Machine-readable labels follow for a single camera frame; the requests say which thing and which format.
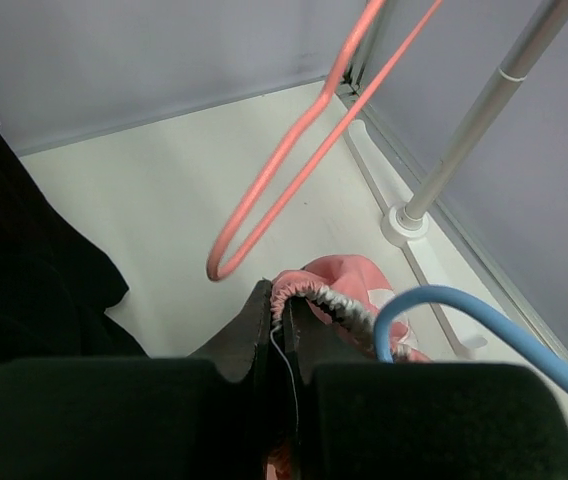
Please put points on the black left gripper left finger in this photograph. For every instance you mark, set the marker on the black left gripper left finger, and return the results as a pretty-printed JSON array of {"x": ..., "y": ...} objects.
[{"x": 198, "y": 417}]

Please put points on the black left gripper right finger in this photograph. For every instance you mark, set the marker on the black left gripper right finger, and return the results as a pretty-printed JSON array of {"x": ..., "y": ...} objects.
[{"x": 360, "y": 419}]

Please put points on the pink patterned shorts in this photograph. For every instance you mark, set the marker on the pink patterned shorts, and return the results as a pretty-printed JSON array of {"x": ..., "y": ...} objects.
[{"x": 346, "y": 292}]

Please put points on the blue hanger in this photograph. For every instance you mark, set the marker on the blue hanger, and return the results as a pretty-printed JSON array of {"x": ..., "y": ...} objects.
[{"x": 555, "y": 368}]

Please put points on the black shorts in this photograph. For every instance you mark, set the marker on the black shorts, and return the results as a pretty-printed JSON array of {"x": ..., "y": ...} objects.
[{"x": 55, "y": 285}]

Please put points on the metal clothes rack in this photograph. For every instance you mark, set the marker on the metal clothes rack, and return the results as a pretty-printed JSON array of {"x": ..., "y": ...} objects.
[{"x": 436, "y": 115}]

